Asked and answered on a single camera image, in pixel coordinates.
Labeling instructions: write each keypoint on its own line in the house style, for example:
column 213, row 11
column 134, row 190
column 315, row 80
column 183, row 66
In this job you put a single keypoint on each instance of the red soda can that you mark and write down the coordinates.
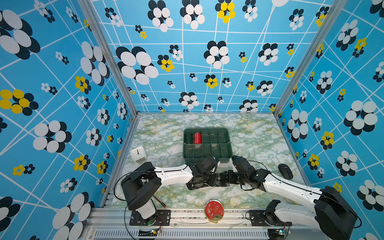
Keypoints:
column 197, row 138

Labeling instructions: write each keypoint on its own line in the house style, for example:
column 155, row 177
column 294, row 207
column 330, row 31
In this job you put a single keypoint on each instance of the aluminium front rail frame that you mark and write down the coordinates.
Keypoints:
column 192, row 224

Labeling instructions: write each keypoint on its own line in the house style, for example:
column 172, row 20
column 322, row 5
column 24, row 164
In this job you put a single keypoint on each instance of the white square clock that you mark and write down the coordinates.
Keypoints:
column 138, row 154

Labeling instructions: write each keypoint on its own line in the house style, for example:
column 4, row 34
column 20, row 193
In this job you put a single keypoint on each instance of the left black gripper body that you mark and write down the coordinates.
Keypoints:
column 206, row 174

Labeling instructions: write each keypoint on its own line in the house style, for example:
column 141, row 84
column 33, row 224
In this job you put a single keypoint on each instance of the dark green roll in tray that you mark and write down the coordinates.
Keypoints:
column 188, row 138

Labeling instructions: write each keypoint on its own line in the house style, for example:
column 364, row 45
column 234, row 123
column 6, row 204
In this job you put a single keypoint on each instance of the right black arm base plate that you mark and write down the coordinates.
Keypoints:
column 259, row 218

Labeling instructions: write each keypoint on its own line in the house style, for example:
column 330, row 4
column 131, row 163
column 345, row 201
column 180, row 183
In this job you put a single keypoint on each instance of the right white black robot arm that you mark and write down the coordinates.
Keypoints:
column 323, row 209

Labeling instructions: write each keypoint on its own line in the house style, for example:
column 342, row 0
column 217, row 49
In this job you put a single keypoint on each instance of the red round tin lid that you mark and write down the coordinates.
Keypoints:
column 214, row 211

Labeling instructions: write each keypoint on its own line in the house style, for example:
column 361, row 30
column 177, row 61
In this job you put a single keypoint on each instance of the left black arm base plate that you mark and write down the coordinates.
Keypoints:
column 161, row 218

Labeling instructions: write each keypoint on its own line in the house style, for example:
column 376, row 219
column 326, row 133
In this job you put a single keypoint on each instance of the black computer mouse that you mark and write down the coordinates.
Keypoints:
column 285, row 171

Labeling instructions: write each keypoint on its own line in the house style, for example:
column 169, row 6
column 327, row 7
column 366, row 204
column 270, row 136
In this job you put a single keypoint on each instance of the black grey argyle sock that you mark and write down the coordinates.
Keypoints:
column 210, row 182

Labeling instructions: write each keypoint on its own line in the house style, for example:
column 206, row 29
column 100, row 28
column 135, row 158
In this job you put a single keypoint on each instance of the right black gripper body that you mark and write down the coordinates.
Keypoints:
column 235, row 178

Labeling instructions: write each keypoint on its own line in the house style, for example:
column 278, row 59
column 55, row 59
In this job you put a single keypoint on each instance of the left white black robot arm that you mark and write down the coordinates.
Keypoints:
column 140, row 185

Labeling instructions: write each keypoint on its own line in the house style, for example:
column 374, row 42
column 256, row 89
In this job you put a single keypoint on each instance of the green compartment tray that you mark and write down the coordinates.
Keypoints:
column 215, row 142

